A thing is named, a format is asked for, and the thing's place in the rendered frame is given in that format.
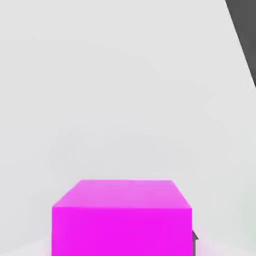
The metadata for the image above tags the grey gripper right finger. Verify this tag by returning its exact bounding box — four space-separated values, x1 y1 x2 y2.
191 229 222 256

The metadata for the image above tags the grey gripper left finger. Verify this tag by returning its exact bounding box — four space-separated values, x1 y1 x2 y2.
26 238 53 256

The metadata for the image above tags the small magenta cube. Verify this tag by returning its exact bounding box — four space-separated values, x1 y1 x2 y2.
51 179 193 256

